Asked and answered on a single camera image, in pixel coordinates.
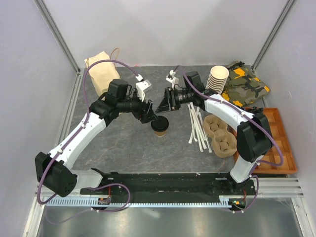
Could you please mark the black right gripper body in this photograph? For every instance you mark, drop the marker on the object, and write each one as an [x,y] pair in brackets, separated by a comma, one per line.
[171,94]

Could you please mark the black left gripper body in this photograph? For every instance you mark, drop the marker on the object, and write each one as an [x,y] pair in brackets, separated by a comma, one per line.
[142,114]

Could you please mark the black plastic cup lid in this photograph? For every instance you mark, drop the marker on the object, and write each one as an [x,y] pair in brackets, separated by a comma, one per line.
[161,124]

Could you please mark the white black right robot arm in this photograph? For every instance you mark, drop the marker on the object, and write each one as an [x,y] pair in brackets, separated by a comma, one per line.
[253,131]

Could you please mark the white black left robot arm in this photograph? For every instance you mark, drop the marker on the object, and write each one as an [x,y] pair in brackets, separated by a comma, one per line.
[53,169]

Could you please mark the brown paper takeout bag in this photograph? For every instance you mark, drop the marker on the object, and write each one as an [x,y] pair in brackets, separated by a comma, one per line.
[102,74]

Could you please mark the white wrapped straw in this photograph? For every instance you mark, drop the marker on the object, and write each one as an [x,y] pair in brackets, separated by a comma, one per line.
[204,144]
[196,128]
[196,133]
[192,136]

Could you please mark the stack of paper cups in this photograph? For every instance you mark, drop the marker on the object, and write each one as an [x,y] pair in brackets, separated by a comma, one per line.
[217,78]

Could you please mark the cardboard cup carrier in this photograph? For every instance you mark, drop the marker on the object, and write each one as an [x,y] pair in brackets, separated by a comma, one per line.
[223,143]

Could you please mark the camouflage fabric cloth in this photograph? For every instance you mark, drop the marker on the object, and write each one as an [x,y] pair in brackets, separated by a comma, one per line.
[242,86]

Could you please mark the orange compartment tray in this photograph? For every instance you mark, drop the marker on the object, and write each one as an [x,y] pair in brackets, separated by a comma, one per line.
[279,135]

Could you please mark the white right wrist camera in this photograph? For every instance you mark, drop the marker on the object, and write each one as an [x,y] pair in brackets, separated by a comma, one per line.
[171,78]

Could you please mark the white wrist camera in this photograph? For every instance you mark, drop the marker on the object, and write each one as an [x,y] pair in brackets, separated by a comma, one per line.
[142,86]
[171,78]

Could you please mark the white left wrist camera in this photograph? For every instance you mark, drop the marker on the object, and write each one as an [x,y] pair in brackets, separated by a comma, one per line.
[142,86]

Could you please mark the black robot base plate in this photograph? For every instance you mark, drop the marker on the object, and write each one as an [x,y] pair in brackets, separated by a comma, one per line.
[209,183]

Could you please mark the white slotted cable duct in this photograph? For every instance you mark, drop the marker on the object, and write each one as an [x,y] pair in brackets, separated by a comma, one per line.
[101,202]

